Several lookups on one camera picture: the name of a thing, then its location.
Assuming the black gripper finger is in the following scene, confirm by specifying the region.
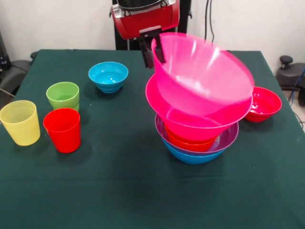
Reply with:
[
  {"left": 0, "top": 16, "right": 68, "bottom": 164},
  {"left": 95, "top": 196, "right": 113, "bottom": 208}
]
[
  {"left": 139, "top": 37, "right": 155, "bottom": 69},
  {"left": 153, "top": 35, "right": 167, "bottom": 64}
]

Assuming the orange bowl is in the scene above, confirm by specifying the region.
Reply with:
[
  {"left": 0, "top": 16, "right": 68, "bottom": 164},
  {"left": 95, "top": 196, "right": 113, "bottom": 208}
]
[{"left": 164, "top": 124, "right": 220, "bottom": 153}]

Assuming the large pink bowl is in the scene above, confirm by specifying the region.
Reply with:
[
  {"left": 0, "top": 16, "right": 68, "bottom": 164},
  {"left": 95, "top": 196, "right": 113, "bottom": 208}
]
[
  {"left": 151, "top": 32, "right": 255, "bottom": 117},
  {"left": 145, "top": 73, "right": 253, "bottom": 146}
]

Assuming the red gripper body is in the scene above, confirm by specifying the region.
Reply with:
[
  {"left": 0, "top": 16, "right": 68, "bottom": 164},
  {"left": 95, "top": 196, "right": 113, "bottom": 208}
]
[{"left": 111, "top": 0, "right": 180, "bottom": 40}]

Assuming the black rounded floor base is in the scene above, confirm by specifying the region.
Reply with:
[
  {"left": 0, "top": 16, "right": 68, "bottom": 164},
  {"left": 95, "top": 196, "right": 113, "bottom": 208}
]
[{"left": 276, "top": 55, "right": 305, "bottom": 107}]

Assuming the dark grey chair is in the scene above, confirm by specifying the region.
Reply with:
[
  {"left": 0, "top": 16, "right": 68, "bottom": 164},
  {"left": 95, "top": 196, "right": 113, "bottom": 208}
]
[{"left": 0, "top": 31, "right": 39, "bottom": 101}]

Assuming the crimson bowl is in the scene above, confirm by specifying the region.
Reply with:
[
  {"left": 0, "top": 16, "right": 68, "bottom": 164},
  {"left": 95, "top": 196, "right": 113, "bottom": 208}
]
[{"left": 244, "top": 86, "right": 283, "bottom": 123}]

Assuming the small blue bowl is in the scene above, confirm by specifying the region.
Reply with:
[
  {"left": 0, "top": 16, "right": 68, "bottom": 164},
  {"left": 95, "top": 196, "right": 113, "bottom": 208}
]
[{"left": 88, "top": 61, "right": 129, "bottom": 94}]

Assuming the blue cable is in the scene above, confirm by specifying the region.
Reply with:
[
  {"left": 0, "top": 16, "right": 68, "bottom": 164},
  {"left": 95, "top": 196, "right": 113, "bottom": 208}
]
[{"left": 287, "top": 68, "right": 305, "bottom": 107}]

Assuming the yellow cup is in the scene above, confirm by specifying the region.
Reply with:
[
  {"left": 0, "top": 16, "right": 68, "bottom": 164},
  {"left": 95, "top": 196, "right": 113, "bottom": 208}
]
[{"left": 0, "top": 100, "right": 41, "bottom": 146}]

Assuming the red cup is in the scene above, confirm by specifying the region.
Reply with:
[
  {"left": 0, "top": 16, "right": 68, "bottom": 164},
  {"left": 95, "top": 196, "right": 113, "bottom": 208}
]
[{"left": 42, "top": 107, "right": 81, "bottom": 154}]

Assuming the large blue bowl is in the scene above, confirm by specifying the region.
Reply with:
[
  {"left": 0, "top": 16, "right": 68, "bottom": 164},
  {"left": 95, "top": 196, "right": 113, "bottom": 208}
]
[{"left": 162, "top": 138, "right": 226, "bottom": 165}]

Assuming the dark green tablecloth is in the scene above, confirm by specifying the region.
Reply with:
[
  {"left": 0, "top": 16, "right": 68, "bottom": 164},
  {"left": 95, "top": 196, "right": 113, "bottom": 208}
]
[{"left": 0, "top": 49, "right": 305, "bottom": 229}]

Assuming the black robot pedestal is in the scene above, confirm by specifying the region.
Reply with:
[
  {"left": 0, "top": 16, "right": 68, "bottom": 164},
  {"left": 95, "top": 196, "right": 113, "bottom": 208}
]
[{"left": 109, "top": 0, "right": 193, "bottom": 51}]

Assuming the purple bowl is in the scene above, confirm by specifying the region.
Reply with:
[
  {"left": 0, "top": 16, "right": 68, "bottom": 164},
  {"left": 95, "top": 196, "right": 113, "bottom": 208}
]
[{"left": 154, "top": 114, "right": 240, "bottom": 157}]

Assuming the green cup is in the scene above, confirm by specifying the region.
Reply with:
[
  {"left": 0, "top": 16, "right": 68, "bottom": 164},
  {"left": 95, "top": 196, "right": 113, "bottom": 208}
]
[{"left": 46, "top": 82, "right": 80, "bottom": 112}]

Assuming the black hanging cable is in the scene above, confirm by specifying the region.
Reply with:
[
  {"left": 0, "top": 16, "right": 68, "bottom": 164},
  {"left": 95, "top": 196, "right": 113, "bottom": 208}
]
[{"left": 203, "top": 0, "right": 215, "bottom": 43}]

